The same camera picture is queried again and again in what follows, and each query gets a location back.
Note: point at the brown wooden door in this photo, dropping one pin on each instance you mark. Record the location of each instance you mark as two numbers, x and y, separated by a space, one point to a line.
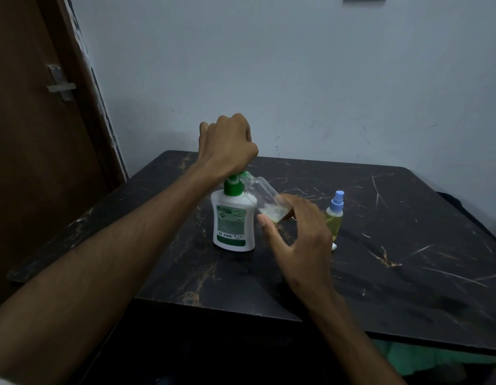
35 164

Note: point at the green cloth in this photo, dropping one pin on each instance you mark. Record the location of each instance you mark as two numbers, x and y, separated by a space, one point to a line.
432 356

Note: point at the person's left forearm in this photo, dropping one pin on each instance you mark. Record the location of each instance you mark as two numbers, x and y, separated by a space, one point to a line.
87 268

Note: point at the person's right hand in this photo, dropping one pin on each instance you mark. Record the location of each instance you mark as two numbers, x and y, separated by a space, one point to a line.
308 252

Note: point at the person's right forearm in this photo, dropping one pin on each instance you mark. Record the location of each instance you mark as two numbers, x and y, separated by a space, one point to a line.
356 344

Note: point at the small clear bottle white cap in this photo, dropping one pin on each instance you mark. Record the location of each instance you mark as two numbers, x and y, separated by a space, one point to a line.
266 196

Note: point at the white green hand sanitizer bottle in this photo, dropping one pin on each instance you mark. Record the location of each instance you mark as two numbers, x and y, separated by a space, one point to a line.
232 228

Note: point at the person's left hand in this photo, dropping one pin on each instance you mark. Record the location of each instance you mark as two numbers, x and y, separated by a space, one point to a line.
228 146

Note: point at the metal door latch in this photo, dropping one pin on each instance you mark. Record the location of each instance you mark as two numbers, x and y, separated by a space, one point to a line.
61 86

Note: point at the blue spray cap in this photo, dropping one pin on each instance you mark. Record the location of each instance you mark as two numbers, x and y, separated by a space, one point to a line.
337 204

